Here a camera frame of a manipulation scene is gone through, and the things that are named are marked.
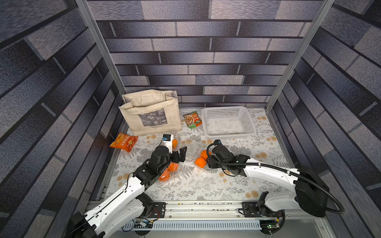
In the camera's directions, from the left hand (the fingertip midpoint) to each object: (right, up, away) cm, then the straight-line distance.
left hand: (180, 146), depth 77 cm
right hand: (+16, -8, +8) cm, 20 cm away
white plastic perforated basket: (+33, +13, +33) cm, 48 cm away
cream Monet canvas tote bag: (-18, +20, +9) cm, 28 cm away
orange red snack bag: (-38, 0, +18) cm, 43 cm away
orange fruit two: (-8, -17, +2) cm, 19 cm away
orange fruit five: (-5, -1, +15) cm, 16 cm away
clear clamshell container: (-5, -18, +8) cm, 20 cm away
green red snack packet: (+6, +14, +33) cm, 37 cm away
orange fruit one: (-2, -7, -11) cm, 14 cm away
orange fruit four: (+11, -11, +8) cm, 18 cm away
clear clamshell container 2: (-2, 0, +24) cm, 24 cm away
